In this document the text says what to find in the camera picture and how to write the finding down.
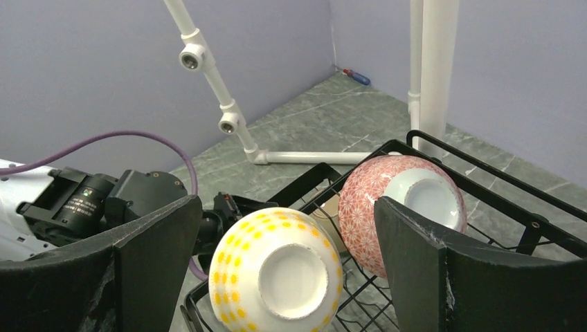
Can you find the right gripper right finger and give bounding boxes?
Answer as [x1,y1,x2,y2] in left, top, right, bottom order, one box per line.
[377,203,586,331]

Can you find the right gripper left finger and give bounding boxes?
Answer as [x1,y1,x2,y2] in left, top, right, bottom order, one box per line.
[1,195,202,331]

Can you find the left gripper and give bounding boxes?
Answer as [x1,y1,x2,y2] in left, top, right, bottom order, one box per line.
[197,192,278,255]

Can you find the blue yellow patterned bowl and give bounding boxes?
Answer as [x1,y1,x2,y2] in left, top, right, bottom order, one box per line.
[208,207,343,331]

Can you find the red patterned bowl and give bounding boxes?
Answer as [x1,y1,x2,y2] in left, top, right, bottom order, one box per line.
[338,155,468,279]

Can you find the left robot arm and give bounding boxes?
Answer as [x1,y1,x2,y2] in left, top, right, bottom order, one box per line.
[1,161,267,265]

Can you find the red blue screwdriver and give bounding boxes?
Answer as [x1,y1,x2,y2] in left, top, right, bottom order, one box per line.
[342,68,371,86]

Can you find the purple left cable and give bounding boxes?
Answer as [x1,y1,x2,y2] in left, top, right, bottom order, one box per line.
[0,130,210,282]

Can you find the black wire dish rack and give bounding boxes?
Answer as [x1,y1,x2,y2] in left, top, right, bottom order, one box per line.
[179,130,587,332]

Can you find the white PVC pipe frame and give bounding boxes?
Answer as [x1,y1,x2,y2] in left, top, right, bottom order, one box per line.
[163,0,460,166]

